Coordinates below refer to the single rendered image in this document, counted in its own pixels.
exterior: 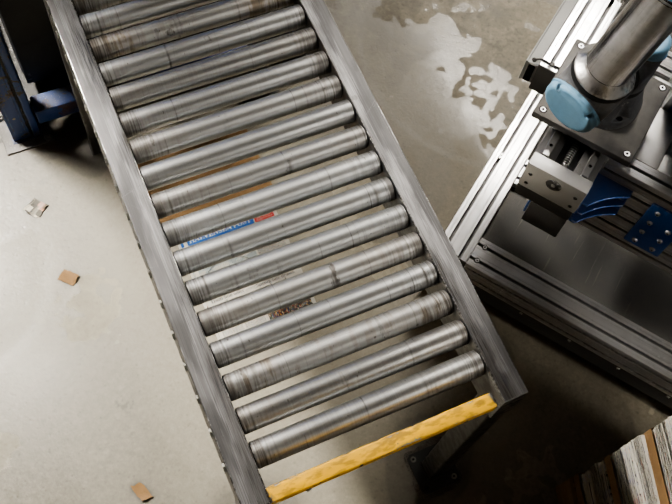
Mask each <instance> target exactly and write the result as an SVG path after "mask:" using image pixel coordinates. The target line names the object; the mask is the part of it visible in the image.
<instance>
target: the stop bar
mask: <svg viewBox="0 0 672 504"><path fill-rule="evenodd" d="M497 407H498V404H497V402H496V400H495V398H494V396H493V394H492V393H487V394H485V395H483V396H480V397H478V398H475V399H473V400H471V401H468V402H466V403H464V404H461V405H459V406H457V407H454V408H452V409H450V410H447V411H445V412H442V413H440V414H438V415H435V416H433V417H431V418H428V419H426V420H424V421H421V422H419V423H417V424H414V425H412V426H409V427H407V428H405V429H402V430H400V431H398V432H395V433H393V434H391V435H388V436H386V437H384V438H381V439H379V440H376V441H374V442H372V443H369V444H367V445H365V446H362V447H360V448H358V449H355V450H353V451H351V452H348V453H346V454H343V455H341V456H339V457H336V458H334V459H332V460H329V461H327V462H325V463H322V464H320V465H318V466H315V467H313V468H311V469H308V470H306V471H303V472H301V473H299V474H296V475H294V476H292V477H289V478H287V479H285V480H282V481H280V482H278V483H275V484H273V485H270V486H268V487H266V488H265V493H266V496H267V498H268V501H269V503H270V504H277V503H279V502H281V501H284V500H286V499H288V498H291V497H293V496H295V495H298V494H300V493H302V492H305V491H307V492H309V491H311V490H312V488H314V487H316V486H318V485H321V484H323V483H325V482H328V481H330V480H332V479H335V478H337V477H339V476H342V475H344V474H346V473H349V472H351V471H353V470H356V469H358V468H360V467H363V466H365V465H367V464H370V463H372V462H374V461H377V460H379V459H381V458H384V457H386V456H388V455H391V454H393V453H395V452H398V451H400V450H402V449H405V448H407V447H409V446H412V445H414V444H416V443H418V442H421V441H423V440H425V439H428V438H430V437H432V436H435V435H437V434H439V433H442V432H444V431H446V430H449V429H451V428H453V427H456V426H458V425H460V424H467V423H468V422H469V421H470V420H472V419H474V418H477V417H479V416H481V415H484V414H486V413H488V412H491V411H493V410H495V409H497Z"/></svg>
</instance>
